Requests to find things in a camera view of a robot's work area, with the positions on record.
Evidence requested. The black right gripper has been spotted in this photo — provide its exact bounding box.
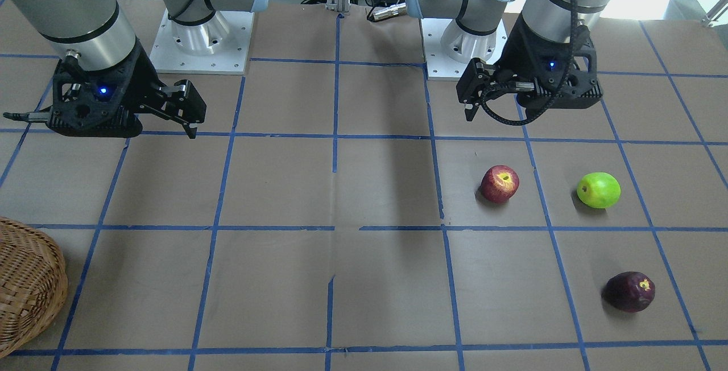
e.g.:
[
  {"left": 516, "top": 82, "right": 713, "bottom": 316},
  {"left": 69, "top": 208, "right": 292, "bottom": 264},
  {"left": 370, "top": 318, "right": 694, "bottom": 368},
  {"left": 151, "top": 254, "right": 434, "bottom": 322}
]
[{"left": 3, "top": 38, "right": 207, "bottom": 139}]

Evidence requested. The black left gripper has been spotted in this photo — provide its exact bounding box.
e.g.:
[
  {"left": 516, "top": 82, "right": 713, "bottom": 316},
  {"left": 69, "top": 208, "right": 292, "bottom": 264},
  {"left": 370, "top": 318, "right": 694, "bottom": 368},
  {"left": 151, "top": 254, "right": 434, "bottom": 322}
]
[{"left": 457, "top": 16, "right": 603, "bottom": 122}]

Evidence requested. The red apple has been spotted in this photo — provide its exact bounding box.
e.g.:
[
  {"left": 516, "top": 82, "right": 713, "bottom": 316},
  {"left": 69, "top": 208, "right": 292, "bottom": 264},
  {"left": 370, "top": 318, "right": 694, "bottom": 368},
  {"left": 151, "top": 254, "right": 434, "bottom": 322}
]
[{"left": 480, "top": 164, "right": 520, "bottom": 204}]

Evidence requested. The green apple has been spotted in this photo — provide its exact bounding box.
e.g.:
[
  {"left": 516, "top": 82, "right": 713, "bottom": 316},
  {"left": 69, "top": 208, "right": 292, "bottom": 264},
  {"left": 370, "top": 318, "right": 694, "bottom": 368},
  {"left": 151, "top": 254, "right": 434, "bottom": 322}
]
[{"left": 576, "top": 172, "right": 621, "bottom": 209}]

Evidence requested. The dark purple apple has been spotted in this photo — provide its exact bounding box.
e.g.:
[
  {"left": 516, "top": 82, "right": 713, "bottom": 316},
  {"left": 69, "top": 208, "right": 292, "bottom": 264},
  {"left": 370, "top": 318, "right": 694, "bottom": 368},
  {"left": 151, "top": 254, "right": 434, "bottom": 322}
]
[{"left": 601, "top": 271, "right": 657, "bottom": 313}]

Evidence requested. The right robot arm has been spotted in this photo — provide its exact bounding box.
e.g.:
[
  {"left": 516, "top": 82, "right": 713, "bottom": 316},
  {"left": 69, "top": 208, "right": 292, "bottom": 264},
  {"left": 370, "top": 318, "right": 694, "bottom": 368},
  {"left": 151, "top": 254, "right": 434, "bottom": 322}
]
[{"left": 3, "top": 0, "right": 268, "bottom": 139}]

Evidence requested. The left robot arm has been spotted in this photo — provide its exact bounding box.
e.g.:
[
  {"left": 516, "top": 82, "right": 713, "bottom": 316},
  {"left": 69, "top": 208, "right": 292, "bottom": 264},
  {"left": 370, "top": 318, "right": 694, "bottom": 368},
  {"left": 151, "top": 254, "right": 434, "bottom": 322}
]
[{"left": 406, "top": 0, "right": 611, "bottom": 126}]

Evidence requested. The wicker basket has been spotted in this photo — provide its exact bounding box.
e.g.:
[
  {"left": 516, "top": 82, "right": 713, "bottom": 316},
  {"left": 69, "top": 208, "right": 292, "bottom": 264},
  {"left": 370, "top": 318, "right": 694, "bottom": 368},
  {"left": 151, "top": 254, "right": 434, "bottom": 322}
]
[{"left": 1, "top": 216, "right": 68, "bottom": 357}]

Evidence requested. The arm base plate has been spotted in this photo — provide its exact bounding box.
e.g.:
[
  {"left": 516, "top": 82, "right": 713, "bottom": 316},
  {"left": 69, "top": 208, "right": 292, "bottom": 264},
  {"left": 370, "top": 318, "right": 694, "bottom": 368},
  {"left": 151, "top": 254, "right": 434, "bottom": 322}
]
[
  {"left": 148, "top": 11, "right": 256, "bottom": 75},
  {"left": 420, "top": 18, "right": 507, "bottom": 81}
]

